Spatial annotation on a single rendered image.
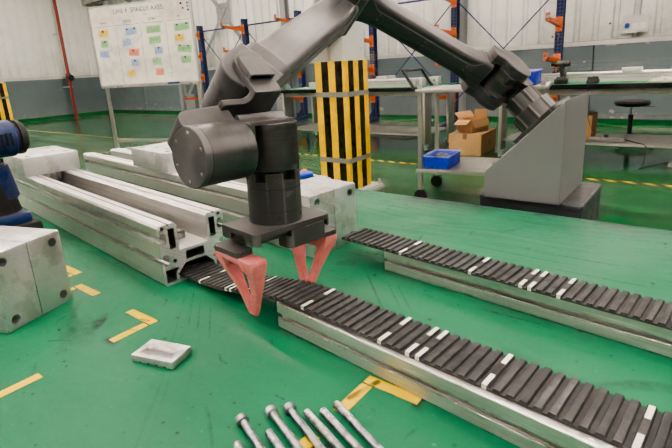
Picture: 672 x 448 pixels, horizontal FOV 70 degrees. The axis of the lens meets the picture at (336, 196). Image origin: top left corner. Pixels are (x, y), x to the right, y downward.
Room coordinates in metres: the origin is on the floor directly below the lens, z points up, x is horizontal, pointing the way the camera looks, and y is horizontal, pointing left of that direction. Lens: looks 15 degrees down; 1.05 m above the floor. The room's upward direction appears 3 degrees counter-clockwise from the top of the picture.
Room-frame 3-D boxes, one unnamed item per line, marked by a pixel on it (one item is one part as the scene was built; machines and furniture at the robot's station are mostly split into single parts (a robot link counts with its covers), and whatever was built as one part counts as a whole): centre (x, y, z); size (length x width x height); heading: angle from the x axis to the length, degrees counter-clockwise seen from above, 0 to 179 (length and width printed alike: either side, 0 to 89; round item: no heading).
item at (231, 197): (1.04, 0.35, 0.82); 0.80 x 0.10 x 0.09; 46
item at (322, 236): (0.51, 0.05, 0.84); 0.07 x 0.07 x 0.09; 45
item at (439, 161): (3.67, -1.11, 0.50); 1.03 x 0.55 x 1.01; 64
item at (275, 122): (0.49, 0.07, 0.98); 0.07 x 0.06 x 0.07; 138
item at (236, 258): (0.48, 0.09, 0.85); 0.07 x 0.07 x 0.09; 45
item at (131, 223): (0.91, 0.49, 0.82); 0.80 x 0.10 x 0.09; 46
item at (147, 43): (6.27, 2.27, 0.97); 1.51 x 0.50 x 1.95; 72
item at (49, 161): (1.08, 0.67, 0.87); 0.16 x 0.11 x 0.07; 46
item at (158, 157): (1.04, 0.35, 0.87); 0.16 x 0.11 x 0.07; 46
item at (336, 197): (0.74, 0.03, 0.83); 0.12 x 0.09 x 0.10; 136
